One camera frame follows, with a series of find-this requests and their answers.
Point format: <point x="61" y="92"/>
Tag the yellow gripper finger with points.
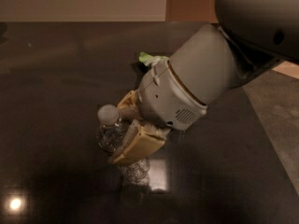
<point x="128" y="107"/>
<point x="141" y="140"/>

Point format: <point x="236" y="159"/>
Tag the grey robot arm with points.
<point x="251" y="37"/>

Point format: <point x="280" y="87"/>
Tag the clear plastic water bottle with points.
<point x="111" y="131"/>

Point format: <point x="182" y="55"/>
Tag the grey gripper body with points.
<point x="166" y="97"/>

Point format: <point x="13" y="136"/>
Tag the green snack bag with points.
<point x="149" y="60"/>

